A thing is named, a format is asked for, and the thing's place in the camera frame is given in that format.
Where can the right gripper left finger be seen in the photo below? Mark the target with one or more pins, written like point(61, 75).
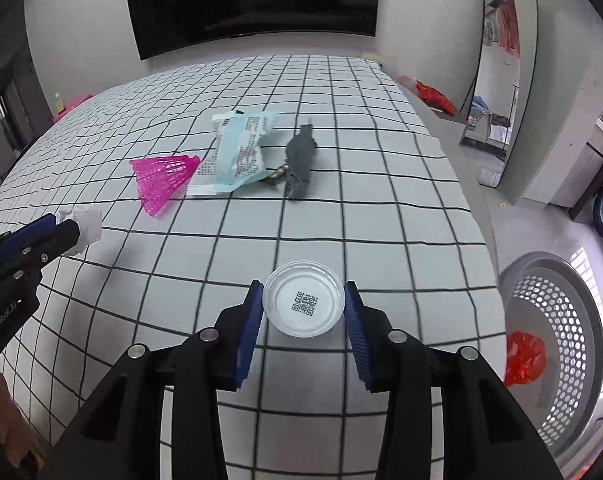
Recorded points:
point(116, 433)

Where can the grey perforated laundry basket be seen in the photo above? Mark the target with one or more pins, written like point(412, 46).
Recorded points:
point(544, 296)

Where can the person's left hand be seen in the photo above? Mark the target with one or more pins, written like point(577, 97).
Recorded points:
point(15, 436)

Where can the white paper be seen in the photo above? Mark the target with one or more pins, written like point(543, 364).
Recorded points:
point(89, 221)

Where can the red plastic bag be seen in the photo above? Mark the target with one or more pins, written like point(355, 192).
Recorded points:
point(526, 358)

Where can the white blue snack packet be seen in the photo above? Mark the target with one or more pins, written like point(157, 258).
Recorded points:
point(236, 157)

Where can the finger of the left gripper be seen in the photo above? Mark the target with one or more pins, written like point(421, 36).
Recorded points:
point(13, 243)
point(64, 236)

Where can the grey foil wrapper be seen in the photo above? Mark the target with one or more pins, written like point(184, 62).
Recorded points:
point(300, 152)

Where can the pink plastic shuttlecock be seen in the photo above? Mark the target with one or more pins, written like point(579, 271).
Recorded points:
point(159, 178)

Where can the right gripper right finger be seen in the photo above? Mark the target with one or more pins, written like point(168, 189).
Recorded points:
point(486, 434)

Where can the standing floor mirror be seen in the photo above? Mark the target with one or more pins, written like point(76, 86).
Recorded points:
point(500, 91)

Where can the red bag on cabinet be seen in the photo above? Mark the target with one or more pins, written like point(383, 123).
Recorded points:
point(435, 99)

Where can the dark spiky rubber tube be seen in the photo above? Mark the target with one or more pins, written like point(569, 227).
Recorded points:
point(277, 176)

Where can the white plastic lid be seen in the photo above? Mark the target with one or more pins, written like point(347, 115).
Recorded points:
point(303, 299)

